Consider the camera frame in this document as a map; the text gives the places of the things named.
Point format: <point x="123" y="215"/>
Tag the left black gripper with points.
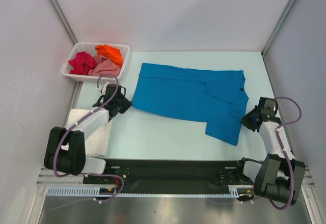
<point x="127" y="105"/>

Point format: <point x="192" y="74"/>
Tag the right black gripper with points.
<point x="245" y="121"/>

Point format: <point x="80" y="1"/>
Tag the blue t-shirt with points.
<point x="217" y="98"/>

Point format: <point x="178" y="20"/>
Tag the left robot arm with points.
<point x="79" y="147"/>

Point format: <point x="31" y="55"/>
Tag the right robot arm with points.
<point x="279" y="176"/>

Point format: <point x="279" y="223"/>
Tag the white folded t-shirt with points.
<point x="96" y="128"/>

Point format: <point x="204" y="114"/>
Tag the pink crumpled t-shirt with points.
<point x="104" y="66"/>

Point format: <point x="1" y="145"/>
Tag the orange crumpled t-shirt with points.
<point x="108" y="52"/>

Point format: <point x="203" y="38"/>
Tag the white plastic basket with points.
<point x="89" y="47"/>

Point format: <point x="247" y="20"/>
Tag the magenta crumpled t-shirt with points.
<point x="82" y="64"/>

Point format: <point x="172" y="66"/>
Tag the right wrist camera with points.
<point x="270" y="107"/>

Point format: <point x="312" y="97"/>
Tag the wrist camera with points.
<point x="102" y="89"/>
<point x="270" y="107"/>

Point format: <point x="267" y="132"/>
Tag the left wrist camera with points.
<point x="102" y="89"/>

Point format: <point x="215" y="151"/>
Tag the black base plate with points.
<point x="171" y="174"/>

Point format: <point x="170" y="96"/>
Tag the white slotted cable duct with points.
<point x="231" y="191"/>

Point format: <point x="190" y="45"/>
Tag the right corner aluminium post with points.
<point x="289" y="6"/>

